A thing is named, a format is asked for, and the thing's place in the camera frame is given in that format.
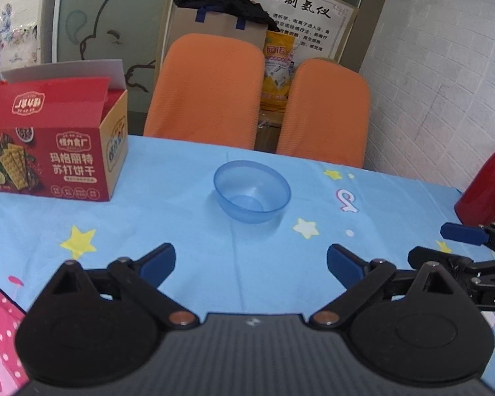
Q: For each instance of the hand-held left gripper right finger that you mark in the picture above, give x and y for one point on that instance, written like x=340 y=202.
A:
x=346 y=267

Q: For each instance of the red thermos jug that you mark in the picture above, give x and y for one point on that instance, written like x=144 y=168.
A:
x=491 y=189

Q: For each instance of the framed text wall poster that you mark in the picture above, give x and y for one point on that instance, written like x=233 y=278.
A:
x=313 y=14

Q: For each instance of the red cracker box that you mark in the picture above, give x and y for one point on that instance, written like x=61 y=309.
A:
x=66 y=165

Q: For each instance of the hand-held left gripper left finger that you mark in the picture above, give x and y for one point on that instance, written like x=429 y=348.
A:
x=159 y=265

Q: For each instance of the blue cartoon pig tablecloth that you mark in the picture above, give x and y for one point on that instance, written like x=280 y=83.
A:
x=189 y=222

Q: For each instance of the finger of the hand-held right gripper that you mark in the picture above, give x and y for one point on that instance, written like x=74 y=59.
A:
x=429 y=255
x=464 y=233

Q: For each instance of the yellow snack packet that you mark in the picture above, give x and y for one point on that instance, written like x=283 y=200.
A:
x=277 y=70

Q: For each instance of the blue plastic bowl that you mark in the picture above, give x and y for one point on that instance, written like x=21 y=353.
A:
x=251 y=200

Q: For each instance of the orange chair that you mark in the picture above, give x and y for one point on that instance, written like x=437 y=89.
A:
x=326 y=115
x=206 y=90

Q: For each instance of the frosted glass door panel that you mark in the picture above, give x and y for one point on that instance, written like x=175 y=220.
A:
x=107 y=29

